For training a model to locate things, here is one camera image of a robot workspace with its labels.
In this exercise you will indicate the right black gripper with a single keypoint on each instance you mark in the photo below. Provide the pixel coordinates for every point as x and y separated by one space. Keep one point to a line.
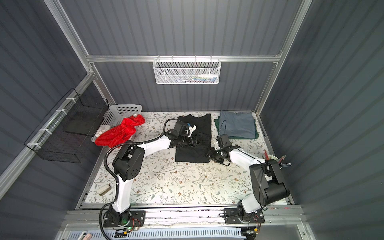
211 155

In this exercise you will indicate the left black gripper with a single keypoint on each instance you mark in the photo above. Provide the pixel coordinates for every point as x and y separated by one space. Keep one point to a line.
193 141

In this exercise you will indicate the black t-shirt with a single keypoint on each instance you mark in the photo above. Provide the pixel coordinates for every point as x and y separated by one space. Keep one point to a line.
203 134

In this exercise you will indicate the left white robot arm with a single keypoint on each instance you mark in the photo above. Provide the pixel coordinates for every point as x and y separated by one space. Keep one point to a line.
124 161

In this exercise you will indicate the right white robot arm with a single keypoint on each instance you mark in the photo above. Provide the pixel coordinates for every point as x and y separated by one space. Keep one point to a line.
268 182

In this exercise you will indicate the folded grey-blue t-shirt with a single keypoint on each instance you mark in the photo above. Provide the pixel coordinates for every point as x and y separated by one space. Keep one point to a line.
237 124

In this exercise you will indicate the white pen cup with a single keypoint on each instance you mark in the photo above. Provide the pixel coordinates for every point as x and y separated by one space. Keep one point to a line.
281 161

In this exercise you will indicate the floral table mat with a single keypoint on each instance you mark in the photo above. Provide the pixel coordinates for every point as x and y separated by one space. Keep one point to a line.
162 181

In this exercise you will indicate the red t-shirt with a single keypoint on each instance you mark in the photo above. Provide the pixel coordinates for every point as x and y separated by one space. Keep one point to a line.
121 133

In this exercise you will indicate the white plastic laundry basket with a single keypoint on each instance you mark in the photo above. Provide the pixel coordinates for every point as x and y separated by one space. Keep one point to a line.
116 113

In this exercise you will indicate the white cloth in basket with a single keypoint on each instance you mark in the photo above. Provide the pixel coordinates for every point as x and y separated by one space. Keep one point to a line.
102 129

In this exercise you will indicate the beige small block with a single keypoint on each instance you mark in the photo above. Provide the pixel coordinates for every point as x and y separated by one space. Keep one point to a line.
104 189

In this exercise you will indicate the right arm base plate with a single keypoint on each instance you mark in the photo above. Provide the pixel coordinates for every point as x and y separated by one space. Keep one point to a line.
235 216

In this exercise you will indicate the white wire wall basket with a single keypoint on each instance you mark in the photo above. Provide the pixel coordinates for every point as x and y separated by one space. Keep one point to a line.
187 73

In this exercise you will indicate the white slotted cable duct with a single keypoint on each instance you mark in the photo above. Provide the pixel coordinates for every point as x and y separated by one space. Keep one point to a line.
177 234

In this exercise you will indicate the aluminium front rail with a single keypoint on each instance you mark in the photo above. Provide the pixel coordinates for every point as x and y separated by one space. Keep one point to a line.
189 217

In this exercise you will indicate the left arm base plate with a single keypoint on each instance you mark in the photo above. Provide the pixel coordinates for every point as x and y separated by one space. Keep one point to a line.
127 219

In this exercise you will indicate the black wire wall basket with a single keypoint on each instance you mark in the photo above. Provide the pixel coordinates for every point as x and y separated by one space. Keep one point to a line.
67 135

